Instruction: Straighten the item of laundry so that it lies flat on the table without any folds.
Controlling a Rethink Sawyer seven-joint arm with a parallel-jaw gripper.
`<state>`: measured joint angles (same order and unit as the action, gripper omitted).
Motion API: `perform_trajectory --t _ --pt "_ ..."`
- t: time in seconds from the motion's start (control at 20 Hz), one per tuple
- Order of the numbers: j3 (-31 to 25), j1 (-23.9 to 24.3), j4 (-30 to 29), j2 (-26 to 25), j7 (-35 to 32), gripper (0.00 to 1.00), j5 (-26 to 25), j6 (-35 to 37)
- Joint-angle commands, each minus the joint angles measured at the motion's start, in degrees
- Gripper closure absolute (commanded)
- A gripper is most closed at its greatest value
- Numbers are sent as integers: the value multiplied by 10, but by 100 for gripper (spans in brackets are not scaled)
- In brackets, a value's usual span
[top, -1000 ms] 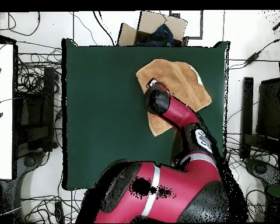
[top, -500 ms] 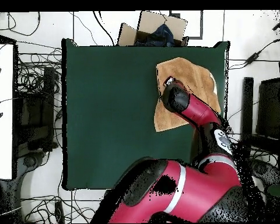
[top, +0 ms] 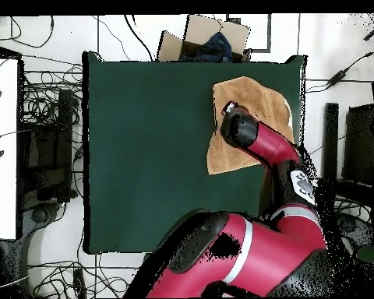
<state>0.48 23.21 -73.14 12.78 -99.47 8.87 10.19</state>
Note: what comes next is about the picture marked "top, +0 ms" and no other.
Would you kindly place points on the tan terry towel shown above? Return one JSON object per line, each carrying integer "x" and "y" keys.
{"x": 252, "y": 93}

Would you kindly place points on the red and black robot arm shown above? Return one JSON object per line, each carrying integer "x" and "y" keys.
{"x": 268, "y": 249}

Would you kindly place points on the black flat panel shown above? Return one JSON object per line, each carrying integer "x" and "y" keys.
{"x": 360, "y": 146}

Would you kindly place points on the dark blue jeans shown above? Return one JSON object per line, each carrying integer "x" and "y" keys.
{"x": 218, "y": 46}

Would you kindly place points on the brown cardboard box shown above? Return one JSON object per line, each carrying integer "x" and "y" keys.
{"x": 202, "y": 29}

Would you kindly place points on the black upright bar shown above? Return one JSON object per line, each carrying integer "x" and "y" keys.
{"x": 330, "y": 140}

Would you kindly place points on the black power adapter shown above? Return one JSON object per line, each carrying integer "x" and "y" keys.
{"x": 338, "y": 78}

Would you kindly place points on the dark green tablecloth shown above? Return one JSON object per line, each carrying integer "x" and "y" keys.
{"x": 143, "y": 155}

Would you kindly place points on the black bulky floor device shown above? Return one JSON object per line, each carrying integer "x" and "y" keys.
{"x": 355, "y": 227}

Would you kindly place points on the small black round device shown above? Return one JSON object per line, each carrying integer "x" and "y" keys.
{"x": 39, "y": 215}

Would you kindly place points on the black power strip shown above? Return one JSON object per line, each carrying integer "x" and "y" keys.
{"x": 79, "y": 282}

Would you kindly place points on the white desk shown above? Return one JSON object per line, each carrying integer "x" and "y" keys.
{"x": 3, "y": 187}

